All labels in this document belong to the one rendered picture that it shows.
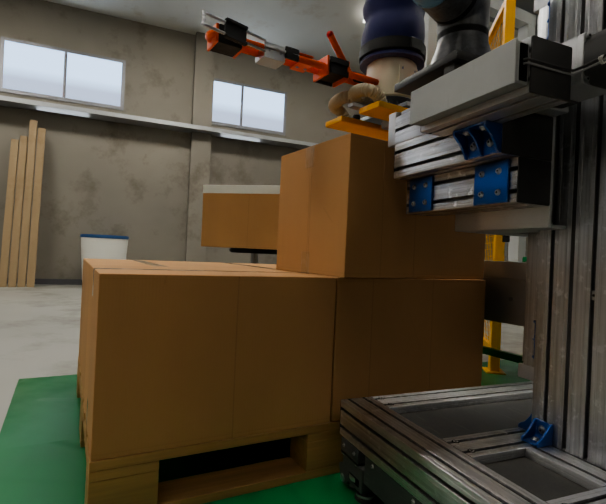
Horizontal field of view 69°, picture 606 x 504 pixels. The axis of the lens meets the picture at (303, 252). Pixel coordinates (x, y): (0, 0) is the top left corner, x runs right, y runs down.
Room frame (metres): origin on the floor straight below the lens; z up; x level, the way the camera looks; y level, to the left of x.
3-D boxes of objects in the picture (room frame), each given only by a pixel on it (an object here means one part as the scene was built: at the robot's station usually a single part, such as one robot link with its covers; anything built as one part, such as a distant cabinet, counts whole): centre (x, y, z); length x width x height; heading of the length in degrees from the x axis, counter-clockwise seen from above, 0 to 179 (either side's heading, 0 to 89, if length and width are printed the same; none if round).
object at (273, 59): (1.29, 0.12, 1.18); 0.07 x 0.07 x 0.04; 31
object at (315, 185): (1.54, -0.27, 0.74); 0.60 x 0.40 x 0.40; 121
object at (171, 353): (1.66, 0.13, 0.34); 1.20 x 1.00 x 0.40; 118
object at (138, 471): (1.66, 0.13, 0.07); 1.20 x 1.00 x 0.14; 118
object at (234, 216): (3.00, 0.33, 0.82); 0.60 x 0.40 x 0.40; 76
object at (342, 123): (1.61, -0.23, 1.08); 0.34 x 0.10 x 0.05; 121
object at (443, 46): (1.05, -0.35, 1.09); 0.15 x 0.15 x 0.10
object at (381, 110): (1.45, -0.33, 1.08); 0.34 x 0.10 x 0.05; 121
